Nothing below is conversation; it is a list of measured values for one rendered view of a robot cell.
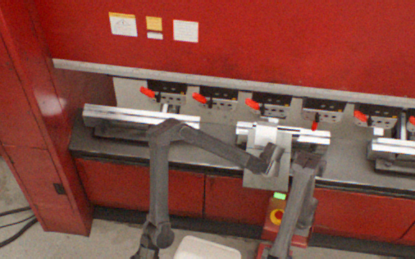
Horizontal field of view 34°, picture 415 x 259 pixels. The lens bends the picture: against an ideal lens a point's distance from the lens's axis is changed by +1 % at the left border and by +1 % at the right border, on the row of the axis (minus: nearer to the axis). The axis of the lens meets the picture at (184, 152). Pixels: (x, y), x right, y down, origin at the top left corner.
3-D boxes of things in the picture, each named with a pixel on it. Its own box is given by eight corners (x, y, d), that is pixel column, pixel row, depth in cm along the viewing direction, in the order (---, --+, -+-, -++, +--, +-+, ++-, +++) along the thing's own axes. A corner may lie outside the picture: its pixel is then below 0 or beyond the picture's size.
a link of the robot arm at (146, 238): (138, 246, 241) (145, 252, 237) (145, 219, 239) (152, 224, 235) (160, 246, 246) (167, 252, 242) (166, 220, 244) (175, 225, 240)
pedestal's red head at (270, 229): (260, 238, 300) (264, 224, 284) (267, 205, 307) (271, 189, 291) (305, 249, 298) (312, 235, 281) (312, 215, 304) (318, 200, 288)
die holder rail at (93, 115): (84, 125, 301) (81, 115, 292) (87, 114, 303) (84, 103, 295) (198, 139, 297) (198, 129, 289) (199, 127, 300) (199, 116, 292)
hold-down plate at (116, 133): (93, 138, 298) (93, 134, 295) (96, 127, 300) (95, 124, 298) (161, 146, 296) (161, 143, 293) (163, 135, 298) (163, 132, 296)
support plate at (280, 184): (242, 187, 275) (242, 185, 274) (248, 129, 286) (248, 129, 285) (287, 192, 274) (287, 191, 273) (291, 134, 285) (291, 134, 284)
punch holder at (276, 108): (248, 113, 269) (253, 91, 254) (251, 95, 272) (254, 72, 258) (287, 118, 268) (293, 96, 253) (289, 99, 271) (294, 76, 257)
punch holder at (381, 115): (352, 124, 266) (362, 103, 251) (353, 106, 270) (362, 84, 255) (391, 129, 265) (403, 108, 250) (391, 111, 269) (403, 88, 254)
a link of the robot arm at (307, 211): (292, 160, 233) (322, 169, 230) (297, 147, 236) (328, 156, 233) (286, 223, 268) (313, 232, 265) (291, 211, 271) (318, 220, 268)
